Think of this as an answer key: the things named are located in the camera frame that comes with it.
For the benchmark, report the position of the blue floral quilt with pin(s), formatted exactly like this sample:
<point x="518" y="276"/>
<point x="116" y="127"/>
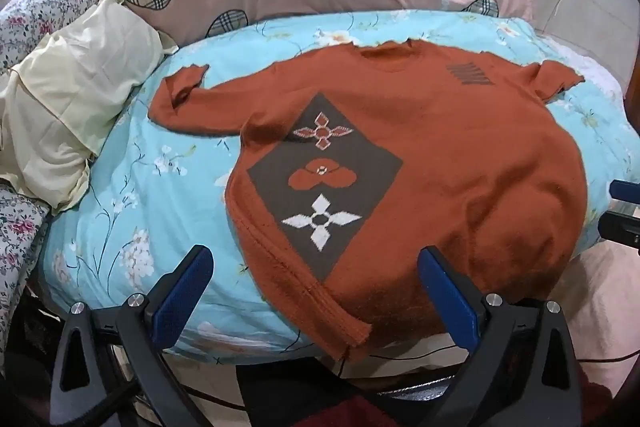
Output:
<point x="125" y="207"/>

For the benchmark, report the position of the pale pink bed sheet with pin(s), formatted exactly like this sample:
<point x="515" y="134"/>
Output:
<point x="610" y="307"/>

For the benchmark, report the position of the rose print floral sheet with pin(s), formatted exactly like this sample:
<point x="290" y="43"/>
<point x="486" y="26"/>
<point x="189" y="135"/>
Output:
<point x="50" y="2"/>

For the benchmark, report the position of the cream pillow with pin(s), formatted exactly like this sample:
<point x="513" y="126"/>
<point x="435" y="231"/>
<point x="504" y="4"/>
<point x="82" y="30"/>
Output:
<point x="75" y="82"/>

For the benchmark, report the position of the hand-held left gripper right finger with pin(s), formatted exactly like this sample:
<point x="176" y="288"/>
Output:
<point x="450" y="302"/>

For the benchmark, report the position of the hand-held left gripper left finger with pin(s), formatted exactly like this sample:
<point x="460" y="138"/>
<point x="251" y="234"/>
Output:
<point x="180" y="299"/>

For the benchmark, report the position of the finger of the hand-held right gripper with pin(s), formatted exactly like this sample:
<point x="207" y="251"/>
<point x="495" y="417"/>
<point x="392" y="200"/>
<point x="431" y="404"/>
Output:
<point x="622" y="232"/>
<point x="625" y="191"/>

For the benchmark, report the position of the orange knit sweater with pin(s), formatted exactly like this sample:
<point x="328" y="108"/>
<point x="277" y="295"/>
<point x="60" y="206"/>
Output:
<point x="450" y="132"/>

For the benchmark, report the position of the silver foil bag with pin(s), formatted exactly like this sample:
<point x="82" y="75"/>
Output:
<point x="420" y="389"/>

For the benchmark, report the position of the dark red cloth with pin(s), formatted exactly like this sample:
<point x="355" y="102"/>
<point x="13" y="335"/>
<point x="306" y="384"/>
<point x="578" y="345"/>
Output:
<point x="350" y="414"/>

